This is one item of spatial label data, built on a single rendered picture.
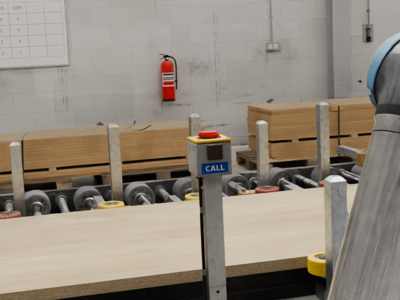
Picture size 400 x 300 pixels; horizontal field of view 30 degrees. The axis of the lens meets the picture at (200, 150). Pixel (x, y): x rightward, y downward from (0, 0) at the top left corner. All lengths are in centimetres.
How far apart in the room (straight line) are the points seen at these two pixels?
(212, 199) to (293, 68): 769
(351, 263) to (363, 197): 9
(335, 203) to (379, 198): 57
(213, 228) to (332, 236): 25
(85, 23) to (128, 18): 48
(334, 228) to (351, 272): 57
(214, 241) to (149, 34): 723
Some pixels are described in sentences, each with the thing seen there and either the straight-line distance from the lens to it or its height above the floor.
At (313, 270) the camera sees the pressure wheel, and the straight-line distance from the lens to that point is 171.
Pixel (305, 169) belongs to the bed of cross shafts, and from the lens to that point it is 326.
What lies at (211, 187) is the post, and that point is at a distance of 143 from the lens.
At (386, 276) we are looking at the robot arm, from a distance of 96.
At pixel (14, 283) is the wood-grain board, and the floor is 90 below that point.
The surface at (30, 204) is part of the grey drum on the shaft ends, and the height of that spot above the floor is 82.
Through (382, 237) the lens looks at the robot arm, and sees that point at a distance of 96.
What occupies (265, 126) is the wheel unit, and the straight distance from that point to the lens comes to 261.
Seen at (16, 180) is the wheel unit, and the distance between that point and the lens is 248.
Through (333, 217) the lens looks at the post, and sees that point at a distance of 153.
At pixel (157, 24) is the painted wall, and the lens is 863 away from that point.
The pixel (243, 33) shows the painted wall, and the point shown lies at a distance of 888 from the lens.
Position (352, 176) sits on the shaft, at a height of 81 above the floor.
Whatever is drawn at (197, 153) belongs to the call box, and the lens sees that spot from 139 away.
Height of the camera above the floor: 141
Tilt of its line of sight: 8 degrees down
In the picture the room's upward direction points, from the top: 3 degrees counter-clockwise
